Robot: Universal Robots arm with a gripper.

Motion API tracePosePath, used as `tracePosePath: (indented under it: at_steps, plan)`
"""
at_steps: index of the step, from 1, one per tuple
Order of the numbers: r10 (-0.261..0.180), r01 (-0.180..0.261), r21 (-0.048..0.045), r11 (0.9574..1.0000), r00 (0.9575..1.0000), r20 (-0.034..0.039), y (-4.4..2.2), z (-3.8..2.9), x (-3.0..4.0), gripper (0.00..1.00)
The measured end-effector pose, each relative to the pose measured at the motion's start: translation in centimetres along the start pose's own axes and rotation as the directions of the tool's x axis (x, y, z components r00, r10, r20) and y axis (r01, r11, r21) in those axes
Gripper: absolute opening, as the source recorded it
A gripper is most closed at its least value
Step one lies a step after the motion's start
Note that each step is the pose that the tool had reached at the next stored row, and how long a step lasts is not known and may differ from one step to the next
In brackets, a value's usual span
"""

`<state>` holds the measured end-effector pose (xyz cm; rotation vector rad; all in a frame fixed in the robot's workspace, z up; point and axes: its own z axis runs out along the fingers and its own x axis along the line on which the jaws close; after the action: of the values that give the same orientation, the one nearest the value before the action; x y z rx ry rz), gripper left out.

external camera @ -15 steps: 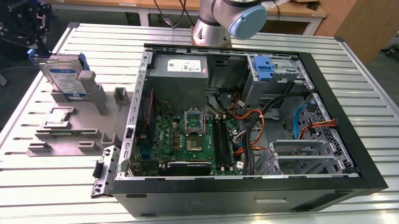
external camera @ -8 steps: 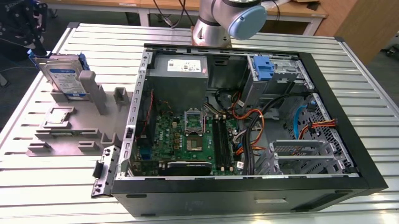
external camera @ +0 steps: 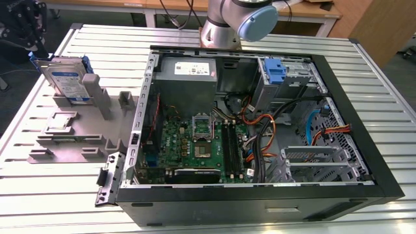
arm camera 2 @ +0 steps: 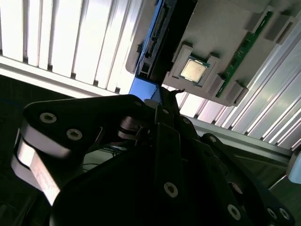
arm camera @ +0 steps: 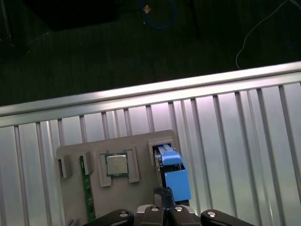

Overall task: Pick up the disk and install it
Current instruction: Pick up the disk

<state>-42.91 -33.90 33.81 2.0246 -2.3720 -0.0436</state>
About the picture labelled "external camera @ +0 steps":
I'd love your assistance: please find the CPU socket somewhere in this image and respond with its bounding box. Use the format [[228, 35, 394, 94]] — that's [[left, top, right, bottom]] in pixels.
[[193, 142, 214, 159]]

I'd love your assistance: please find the orange disk power wire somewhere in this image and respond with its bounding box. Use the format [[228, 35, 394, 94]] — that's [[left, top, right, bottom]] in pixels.
[[320, 124, 353, 141]]

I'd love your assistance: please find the long wooden desk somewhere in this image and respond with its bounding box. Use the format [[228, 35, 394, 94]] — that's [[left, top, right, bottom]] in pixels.
[[41, 0, 210, 28]]

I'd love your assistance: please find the green RAM stick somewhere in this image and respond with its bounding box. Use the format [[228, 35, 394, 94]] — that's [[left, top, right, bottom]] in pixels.
[[52, 135, 86, 142]]

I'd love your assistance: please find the orange power wire bundle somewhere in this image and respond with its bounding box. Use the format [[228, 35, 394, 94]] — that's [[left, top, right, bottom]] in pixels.
[[241, 95, 278, 163]]

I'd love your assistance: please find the metal socket cover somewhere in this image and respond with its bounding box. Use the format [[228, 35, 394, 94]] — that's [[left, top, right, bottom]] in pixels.
[[190, 113, 216, 142]]

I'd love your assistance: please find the black graphics card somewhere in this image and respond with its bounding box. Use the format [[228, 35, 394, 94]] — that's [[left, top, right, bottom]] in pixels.
[[164, 168, 221, 185]]

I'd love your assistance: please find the hard disk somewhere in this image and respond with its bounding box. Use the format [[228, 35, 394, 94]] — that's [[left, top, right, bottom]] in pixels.
[[28, 51, 96, 106]]

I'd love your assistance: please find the small wooden desk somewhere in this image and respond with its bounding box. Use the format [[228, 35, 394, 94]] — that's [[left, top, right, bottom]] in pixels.
[[285, 0, 344, 37]]

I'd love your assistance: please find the metal disk bay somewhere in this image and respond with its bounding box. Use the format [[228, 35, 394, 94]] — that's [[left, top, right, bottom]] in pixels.
[[265, 145, 370, 183]]

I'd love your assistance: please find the grey parts rack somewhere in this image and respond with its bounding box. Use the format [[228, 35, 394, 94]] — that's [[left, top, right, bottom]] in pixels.
[[26, 74, 141, 164]]

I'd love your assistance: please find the blue data wire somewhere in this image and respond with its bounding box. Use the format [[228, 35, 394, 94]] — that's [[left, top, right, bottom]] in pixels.
[[305, 102, 329, 147]]

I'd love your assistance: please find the grey card retainer bracket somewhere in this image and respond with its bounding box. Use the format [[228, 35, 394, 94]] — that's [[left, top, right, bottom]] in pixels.
[[94, 151, 126, 208]]

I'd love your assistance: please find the silver CPU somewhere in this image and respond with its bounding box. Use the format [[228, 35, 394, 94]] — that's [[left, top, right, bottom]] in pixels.
[[52, 117, 70, 128]]

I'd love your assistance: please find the grey power supply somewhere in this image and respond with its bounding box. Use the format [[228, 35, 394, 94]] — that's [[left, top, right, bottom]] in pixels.
[[152, 57, 217, 115]]

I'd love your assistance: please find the thick black cable bundle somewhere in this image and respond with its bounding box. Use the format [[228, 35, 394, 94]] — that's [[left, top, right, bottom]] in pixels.
[[254, 96, 325, 183]]

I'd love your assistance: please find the brown wooden cabinet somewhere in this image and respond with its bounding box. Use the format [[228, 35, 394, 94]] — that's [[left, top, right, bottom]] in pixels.
[[330, 0, 416, 70]]

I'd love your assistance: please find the thin red wire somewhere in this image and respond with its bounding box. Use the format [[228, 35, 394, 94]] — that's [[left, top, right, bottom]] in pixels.
[[154, 94, 162, 127]]

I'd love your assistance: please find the metal optical drive cage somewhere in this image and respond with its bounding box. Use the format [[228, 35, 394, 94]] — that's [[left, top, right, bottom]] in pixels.
[[253, 57, 325, 115]]

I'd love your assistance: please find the black PC case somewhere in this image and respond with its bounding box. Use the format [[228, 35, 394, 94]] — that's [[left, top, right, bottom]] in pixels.
[[116, 44, 406, 227]]

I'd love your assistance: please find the black RAM slot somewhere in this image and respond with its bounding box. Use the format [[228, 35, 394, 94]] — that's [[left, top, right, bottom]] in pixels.
[[230, 119, 244, 178], [221, 119, 234, 178]]

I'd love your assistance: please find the green motherboard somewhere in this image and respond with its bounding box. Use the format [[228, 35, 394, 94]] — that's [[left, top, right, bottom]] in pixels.
[[136, 114, 253, 185]]

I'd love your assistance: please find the blue drive latch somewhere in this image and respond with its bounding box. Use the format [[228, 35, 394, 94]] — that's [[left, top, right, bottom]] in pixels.
[[264, 58, 286, 85]]

